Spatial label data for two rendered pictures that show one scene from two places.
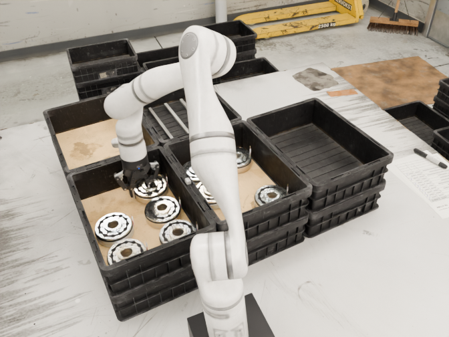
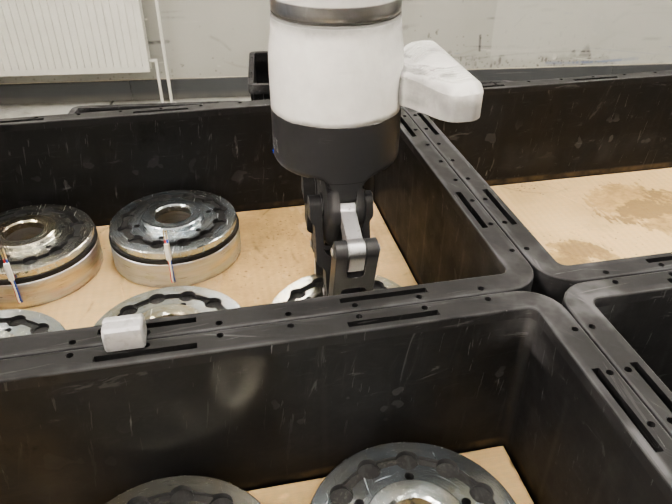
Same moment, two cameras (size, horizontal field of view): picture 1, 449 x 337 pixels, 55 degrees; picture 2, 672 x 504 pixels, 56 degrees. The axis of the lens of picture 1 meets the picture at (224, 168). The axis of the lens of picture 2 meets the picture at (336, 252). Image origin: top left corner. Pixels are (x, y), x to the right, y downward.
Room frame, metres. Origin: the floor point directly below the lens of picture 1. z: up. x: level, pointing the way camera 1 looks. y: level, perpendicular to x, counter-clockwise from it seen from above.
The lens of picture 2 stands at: (1.07, -0.08, 1.12)
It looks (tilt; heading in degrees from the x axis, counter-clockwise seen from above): 34 degrees down; 105
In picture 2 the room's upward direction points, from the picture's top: straight up
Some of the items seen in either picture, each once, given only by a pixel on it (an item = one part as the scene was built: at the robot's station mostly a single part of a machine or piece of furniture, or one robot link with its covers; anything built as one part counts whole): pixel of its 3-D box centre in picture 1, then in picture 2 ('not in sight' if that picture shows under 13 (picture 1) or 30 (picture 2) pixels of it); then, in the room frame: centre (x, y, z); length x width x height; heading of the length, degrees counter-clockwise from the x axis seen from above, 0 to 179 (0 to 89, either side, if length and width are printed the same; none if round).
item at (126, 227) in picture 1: (113, 226); (174, 221); (0.83, 0.31, 0.86); 0.10 x 0.10 x 0.01
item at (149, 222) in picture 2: (113, 225); (173, 216); (0.83, 0.31, 0.86); 0.05 x 0.05 x 0.01
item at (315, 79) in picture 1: (314, 77); not in sight; (1.94, -0.46, 0.71); 0.22 x 0.19 x 0.01; 20
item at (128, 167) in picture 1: (135, 164); (336, 166); (0.98, 0.26, 0.95); 0.08 x 0.08 x 0.09
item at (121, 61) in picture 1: (107, 84); not in sight; (2.56, 0.75, 0.37); 0.40 x 0.30 x 0.45; 110
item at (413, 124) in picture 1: (417, 138); not in sight; (2.01, -1.11, 0.26); 0.40 x 0.30 x 0.23; 20
